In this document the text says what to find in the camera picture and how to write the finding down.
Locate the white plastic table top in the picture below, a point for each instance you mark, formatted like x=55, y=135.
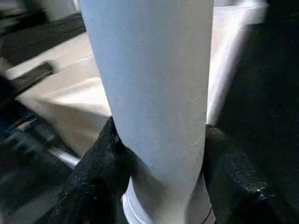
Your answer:
x=70, y=93

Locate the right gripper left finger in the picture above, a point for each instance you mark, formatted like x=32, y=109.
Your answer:
x=98, y=182

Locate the black work mat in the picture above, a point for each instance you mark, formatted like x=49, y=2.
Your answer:
x=268, y=93

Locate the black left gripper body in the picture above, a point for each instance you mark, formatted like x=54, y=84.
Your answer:
x=32, y=75

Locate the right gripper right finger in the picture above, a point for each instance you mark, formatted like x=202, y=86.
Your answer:
x=238, y=186

